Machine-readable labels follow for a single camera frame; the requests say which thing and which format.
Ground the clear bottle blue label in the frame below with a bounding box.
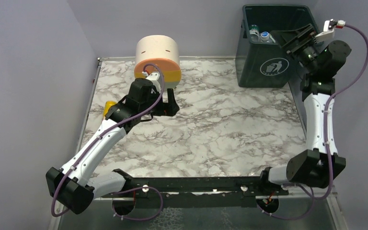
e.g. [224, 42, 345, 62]
[260, 31, 276, 43]

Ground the clear bottle green cap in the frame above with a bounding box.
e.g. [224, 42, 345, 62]
[249, 24, 260, 42]

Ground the yellow drink bottle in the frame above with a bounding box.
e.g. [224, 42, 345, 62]
[103, 101, 117, 119]

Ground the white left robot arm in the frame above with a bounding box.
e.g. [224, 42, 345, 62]
[46, 78, 180, 217]

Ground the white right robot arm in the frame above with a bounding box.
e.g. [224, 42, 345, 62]
[260, 20, 351, 189]

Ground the dark green trash bin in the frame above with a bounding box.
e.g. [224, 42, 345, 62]
[235, 4, 316, 88]

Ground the round pastel drawer cabinet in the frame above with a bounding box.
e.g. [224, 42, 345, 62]
[134, 35, 182, 89]

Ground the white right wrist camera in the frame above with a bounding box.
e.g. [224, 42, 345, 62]
[315, 19, 346, 43]

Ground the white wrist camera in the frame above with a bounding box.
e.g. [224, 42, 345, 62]
[315, 19, 346, 43]
[142, 71, 161, 88]

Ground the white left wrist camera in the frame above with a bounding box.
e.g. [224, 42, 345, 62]
[142, 71, 161, 88]

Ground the black front mounting rail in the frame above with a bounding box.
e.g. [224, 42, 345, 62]
[104, 176, 289, 208]

